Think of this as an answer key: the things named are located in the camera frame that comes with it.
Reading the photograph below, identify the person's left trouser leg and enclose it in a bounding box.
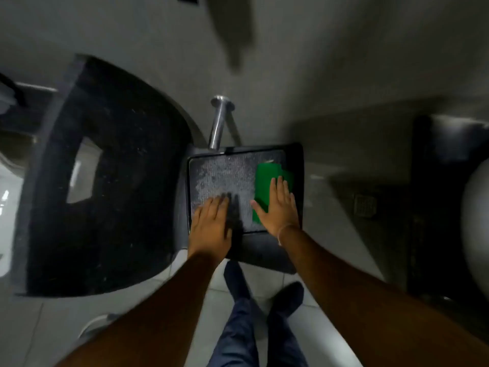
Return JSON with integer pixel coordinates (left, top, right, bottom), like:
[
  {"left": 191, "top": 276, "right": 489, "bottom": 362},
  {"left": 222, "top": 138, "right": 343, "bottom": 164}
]
[{"left": 206, "top": 297, "right": 261, "bottom": 367}]

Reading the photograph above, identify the person's right forearm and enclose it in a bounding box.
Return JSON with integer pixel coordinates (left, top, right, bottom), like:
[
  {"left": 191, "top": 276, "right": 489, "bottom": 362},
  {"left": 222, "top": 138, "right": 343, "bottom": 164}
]
[{"left": 280, "top": 224, "right": 489, "bottom": 367}]

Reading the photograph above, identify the black rectangular tray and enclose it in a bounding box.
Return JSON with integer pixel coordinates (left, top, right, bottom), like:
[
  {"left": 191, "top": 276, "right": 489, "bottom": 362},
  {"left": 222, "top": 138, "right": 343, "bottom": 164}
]
[{"left": 186, "top": 142, "right": 305, "bottom": 275}]

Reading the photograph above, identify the person's dark shoe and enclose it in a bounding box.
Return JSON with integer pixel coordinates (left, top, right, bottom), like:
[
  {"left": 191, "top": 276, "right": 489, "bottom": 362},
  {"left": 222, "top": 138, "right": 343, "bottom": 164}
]
[
  {"left": 223, "top": 260, "right": 253, "bottom": 302},
  {"left": 267, "top": 281, "right": 305, "bottom": 319}
]

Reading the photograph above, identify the square floor drain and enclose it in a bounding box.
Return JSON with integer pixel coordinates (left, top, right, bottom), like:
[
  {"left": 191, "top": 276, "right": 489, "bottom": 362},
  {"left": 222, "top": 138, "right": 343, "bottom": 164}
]
[{"left": 353, "top": 193, "right": 378, "bottom": 218}]

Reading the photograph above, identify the person's trouser leg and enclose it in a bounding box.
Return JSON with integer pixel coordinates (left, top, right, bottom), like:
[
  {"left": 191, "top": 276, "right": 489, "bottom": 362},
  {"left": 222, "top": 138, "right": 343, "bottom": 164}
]
[
  {"left": 206, "top": 297, "right": 261, "bottom": 367},
  {"left": 266, "top": 313, "right": 309, "bottom": 367}
]

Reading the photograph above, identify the person's right hand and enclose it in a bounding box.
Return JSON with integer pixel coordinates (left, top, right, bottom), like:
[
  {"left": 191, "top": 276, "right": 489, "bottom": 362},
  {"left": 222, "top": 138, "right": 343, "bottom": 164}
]
[{"left": 250, "top": 176, "right": 301, "bottom": 241}]

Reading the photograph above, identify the black granite vanity counter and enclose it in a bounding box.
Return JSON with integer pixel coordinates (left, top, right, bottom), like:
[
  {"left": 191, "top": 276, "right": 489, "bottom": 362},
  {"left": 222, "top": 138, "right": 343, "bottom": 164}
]
[{"left": 11, "top": 53, "right": 192, "bottom": 299}]

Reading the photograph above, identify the person's right trouser leg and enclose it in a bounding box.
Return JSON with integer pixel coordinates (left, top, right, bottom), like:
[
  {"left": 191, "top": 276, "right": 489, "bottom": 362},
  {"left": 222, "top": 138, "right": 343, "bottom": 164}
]
[{"left": 266, "top": 313, "right": 309, "bottom": 367}]

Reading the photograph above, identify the chrome wall faucet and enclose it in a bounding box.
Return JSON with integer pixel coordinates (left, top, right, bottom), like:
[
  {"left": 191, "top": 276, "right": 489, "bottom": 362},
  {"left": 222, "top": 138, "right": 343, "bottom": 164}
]
[{"left": 207, "top": 95, "right": 236, "bottom": 151}]

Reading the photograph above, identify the green cleaning cloth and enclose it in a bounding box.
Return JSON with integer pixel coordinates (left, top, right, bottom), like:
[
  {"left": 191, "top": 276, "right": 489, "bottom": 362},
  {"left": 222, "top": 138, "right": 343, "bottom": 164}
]
[{"left": 252, "top": 162, "right": 295, "bottom": 226}]

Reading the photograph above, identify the person's right dark shoe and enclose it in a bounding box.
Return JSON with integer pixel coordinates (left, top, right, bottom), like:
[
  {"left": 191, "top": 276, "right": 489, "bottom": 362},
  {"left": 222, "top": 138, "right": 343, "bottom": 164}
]
[{"left": 267, "top": 281, "right": 305, "bottom": 319}]

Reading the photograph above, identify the thin wrist band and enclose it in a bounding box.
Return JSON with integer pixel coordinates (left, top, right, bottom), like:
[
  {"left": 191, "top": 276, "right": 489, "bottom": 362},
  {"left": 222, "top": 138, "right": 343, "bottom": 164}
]
[{"left": 277, "top": 223, "right": 301, "bottom": 246}]

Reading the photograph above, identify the person's left hand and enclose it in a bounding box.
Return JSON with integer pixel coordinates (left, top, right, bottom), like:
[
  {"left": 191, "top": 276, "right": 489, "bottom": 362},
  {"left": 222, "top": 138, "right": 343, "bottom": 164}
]
[{"left": 187, "top": 194, "right": 233, "bottom": 261}]

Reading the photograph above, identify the person's left forearm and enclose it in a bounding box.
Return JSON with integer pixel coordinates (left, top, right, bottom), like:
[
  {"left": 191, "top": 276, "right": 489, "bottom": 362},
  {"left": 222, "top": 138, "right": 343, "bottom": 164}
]
[{"left": 55, "top": 251, "right": 226, "bottom": 367}]

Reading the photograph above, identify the person's left dark shoe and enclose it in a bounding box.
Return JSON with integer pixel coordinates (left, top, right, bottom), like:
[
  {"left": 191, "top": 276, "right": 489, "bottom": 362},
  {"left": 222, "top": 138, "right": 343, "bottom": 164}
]
[{"left": 223, "top": 260, "right": 253, "bottom": 302}]

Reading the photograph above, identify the white toilet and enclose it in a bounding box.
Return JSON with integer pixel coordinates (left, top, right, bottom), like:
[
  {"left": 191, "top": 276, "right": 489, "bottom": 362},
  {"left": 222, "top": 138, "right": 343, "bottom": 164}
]
[{"left": 460, "top": 158, "right": 489, "bottom": 299}]

